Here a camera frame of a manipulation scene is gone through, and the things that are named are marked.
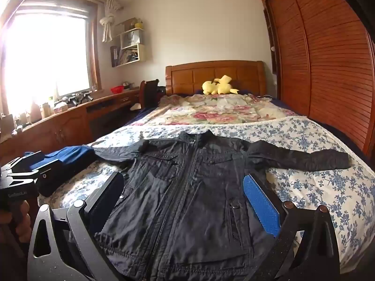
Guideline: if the wooden headboard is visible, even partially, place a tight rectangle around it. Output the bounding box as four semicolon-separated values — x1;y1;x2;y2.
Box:
165;60;267;97

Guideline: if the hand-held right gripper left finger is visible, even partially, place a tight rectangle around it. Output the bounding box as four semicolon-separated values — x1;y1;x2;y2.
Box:
28;171;125;281

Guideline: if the blue garment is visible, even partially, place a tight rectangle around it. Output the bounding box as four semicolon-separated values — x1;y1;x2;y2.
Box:
23;146;96;176

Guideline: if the wooden louvred wardrobe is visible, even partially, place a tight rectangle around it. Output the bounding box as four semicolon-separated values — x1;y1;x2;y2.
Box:
256;0;375;164

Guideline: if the window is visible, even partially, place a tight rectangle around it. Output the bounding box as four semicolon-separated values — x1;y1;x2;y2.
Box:
0;1;101;115

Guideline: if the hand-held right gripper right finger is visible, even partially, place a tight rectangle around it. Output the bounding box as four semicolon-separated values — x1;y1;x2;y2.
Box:
243;174;342;281

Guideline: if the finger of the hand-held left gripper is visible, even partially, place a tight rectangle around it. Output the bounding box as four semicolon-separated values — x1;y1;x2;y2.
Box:
8;152;45;174
36;159;64;197

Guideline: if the pink floral quilt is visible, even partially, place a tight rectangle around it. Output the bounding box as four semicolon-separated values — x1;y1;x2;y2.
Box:
130;94;293;126

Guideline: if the white wall shelf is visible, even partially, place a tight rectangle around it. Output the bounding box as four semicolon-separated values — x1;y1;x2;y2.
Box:
110;18;147;68

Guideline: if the black metal device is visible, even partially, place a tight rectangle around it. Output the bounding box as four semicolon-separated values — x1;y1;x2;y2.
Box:
67;92;94;106

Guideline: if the tied white curtain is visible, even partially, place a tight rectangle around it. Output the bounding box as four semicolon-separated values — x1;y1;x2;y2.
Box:
100;0;124;43

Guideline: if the black jacket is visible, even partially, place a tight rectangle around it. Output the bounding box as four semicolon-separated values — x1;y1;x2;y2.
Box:
94;130;350;281

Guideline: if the person's left hand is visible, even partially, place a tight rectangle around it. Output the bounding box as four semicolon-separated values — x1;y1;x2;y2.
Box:
0;203;32;244

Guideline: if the dark wooden chair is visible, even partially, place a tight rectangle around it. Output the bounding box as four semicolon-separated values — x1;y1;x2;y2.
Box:
139;79;166;109

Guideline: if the yellow plush toy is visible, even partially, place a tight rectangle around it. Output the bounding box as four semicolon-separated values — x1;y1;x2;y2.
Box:
202;75;240;96

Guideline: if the blue floral bed sheet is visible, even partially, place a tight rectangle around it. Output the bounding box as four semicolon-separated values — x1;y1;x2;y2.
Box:
38;115;375;273

